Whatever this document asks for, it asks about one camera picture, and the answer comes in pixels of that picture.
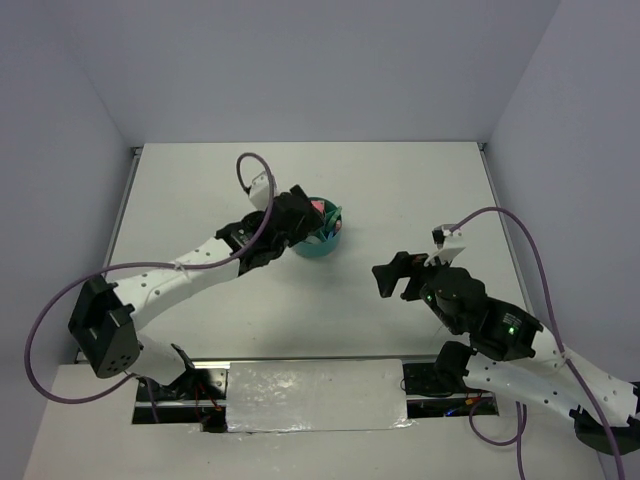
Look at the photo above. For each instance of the green translucent highlighter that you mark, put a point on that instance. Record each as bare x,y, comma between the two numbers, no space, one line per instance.
332,218

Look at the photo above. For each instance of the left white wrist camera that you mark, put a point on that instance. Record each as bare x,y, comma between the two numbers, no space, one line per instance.
260,189

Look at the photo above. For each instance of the metal front rail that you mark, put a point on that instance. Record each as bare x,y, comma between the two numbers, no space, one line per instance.
420,384

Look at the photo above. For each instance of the teal round desk organizer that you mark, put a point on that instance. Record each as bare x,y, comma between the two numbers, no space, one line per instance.
313,246

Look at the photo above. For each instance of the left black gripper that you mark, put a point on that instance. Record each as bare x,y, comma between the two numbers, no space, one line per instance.
310,220

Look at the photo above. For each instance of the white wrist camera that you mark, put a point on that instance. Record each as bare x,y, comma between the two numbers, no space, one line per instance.
449,244
260,189

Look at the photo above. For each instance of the silver foil tape sheet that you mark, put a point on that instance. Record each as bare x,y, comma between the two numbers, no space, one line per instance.
314,396

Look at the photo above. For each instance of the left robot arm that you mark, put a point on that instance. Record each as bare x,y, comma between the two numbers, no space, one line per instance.
108,318

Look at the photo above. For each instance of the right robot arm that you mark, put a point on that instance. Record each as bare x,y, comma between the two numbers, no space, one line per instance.
511,353

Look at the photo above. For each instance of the pink capped crayon tube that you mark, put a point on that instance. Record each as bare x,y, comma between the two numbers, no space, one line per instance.
319,205

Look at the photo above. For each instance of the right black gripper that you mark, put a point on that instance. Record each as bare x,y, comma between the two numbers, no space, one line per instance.
403,264

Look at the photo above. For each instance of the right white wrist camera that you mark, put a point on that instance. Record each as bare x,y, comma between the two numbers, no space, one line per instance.
449,244

